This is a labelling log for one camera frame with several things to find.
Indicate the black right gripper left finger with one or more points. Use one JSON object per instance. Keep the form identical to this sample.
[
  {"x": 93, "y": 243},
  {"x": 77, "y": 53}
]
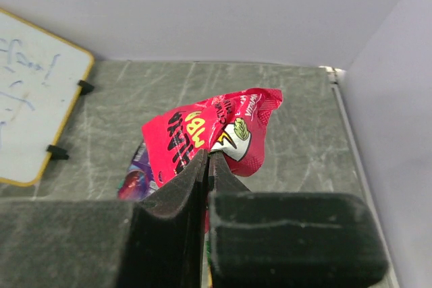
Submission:
[{"x": 166, "y": 238}]

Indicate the small yellow-framed whiteboard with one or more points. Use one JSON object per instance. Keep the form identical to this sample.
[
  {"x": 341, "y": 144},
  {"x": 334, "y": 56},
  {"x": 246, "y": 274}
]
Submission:
[{"x": 42, "y": 76}]

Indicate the red snack packet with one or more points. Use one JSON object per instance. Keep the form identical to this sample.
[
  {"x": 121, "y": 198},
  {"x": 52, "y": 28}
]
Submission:
[{"x": 234, "y": 124}]

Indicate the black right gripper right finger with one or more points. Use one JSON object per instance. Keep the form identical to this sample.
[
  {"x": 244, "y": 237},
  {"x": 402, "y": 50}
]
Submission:
[{"x": 283, "y": 239}]

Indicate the purple white snack packet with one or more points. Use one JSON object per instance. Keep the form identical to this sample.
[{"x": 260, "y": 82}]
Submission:
[{"x": 139, "y": 181}]

